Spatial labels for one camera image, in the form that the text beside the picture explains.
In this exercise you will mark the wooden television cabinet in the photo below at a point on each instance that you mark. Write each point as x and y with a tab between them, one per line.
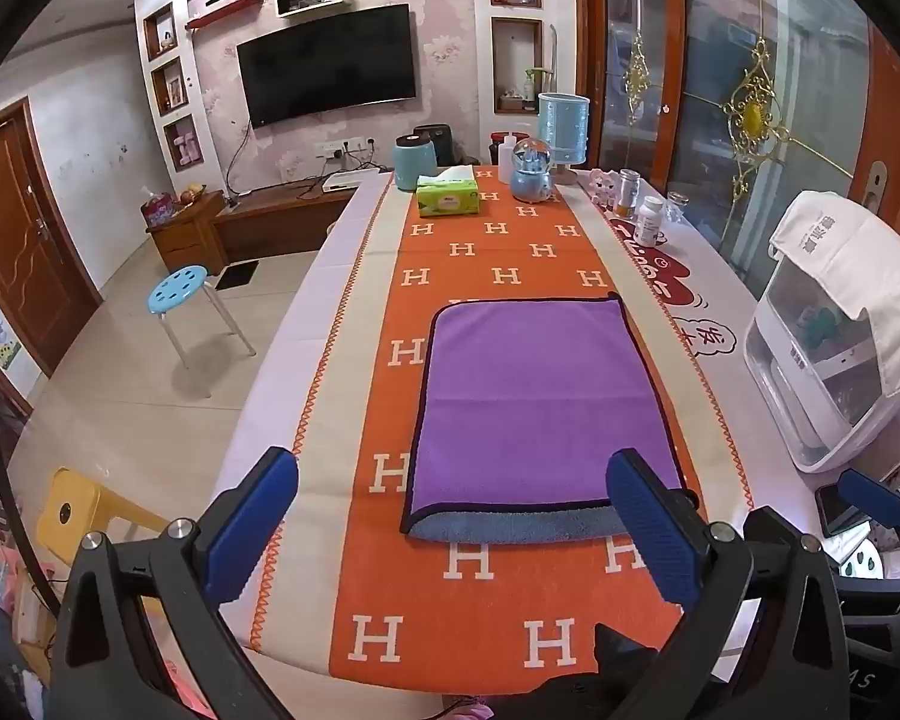
270	217

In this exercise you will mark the blue snow globe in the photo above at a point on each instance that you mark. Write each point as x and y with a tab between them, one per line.
531	172

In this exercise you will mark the glass jar with metal lid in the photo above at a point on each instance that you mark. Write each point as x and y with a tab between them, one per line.
628	191

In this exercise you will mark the blue round stool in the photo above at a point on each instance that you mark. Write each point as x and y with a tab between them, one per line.
176	286

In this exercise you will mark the brown wooden door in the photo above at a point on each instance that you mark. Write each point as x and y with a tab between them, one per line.
22	240

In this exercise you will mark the green tissue box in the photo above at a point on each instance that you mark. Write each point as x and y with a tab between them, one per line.
448	195

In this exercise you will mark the glass door with gold ornament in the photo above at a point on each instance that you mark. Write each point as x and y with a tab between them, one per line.
720	52

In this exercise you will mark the purple towel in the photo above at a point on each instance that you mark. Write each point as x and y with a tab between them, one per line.
532	390

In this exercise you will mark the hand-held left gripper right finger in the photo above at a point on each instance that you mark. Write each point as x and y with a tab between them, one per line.
652	532

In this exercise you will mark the small clear glass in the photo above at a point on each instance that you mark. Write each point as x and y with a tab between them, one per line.
676	208

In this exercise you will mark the black smartphone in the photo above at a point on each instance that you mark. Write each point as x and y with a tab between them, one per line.
832	510

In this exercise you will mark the red wall shelf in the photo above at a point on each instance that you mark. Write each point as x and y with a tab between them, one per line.
221	13

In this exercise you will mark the black appliance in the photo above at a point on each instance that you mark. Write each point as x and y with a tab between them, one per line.
439	142

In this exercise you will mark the orange patterned table runner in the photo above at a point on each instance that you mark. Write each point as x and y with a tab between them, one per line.
450	262

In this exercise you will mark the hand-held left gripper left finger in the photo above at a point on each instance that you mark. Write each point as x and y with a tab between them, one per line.
251	521

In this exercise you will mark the white set-top box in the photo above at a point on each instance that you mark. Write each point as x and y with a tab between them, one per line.
349	180

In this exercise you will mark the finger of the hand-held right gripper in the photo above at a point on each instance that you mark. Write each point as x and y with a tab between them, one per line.
874	496

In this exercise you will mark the yellow plastic stool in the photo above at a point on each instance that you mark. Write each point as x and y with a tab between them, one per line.
75	506

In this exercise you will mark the white cartoon figurine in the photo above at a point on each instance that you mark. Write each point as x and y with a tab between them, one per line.
604	187

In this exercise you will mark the white pill bottle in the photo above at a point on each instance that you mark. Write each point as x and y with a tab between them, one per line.
649	223

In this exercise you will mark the white printed tablecloth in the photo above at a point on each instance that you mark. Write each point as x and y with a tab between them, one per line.
285	367

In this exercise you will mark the white cloth cover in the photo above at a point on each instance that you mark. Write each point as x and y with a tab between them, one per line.
862	262

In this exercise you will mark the black flat television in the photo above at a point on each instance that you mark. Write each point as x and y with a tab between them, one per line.
326	64

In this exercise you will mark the teal canister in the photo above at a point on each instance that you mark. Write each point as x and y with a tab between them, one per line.
412	165

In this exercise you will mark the white plastic bottle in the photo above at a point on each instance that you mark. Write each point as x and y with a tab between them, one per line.
508	161

